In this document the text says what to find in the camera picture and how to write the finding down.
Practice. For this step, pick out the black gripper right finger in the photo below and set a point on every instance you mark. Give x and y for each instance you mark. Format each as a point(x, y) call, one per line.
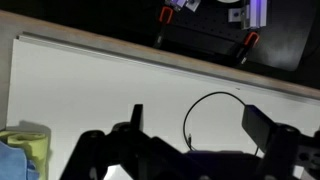
point(283, 150)

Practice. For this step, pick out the yellow green folded cloth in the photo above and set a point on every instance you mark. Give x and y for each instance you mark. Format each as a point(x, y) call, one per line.
point(36, 146)

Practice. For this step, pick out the aluminium extrusion profile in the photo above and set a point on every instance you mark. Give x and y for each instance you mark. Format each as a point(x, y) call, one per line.
point(193, 4)
point(258, 13)

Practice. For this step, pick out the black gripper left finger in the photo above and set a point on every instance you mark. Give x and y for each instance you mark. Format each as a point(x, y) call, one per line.
point(110, 153)

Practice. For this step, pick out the blue cloth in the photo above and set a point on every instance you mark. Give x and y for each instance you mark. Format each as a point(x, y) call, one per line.
point(13, 163)

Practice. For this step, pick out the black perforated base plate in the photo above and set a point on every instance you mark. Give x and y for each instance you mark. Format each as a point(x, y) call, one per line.
point(206, 20)

